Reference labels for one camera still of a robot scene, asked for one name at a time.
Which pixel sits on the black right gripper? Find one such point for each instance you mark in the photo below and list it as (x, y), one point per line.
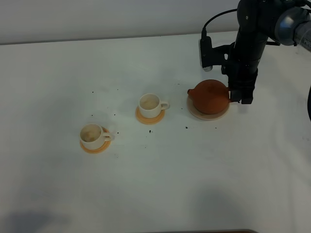
(242, 64)

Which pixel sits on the brown clay teapot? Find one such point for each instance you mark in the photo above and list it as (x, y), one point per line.
(209, 97)

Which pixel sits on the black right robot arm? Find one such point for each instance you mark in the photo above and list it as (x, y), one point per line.
(286, 22)

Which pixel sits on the beige teapot saucer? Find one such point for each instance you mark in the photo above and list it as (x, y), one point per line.
(202, 116)

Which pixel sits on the white teacup near teapot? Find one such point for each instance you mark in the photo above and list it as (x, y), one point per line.
(150, 105)

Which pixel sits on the orange coaster near teapot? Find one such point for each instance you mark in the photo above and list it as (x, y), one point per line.
(149, 121)

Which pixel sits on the orange coaster far left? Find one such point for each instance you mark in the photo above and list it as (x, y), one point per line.
(94, 150)

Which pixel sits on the white teacup far left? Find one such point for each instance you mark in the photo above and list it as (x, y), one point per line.
(93, 137)

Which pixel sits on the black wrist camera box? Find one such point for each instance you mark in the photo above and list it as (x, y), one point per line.
(217, 56)

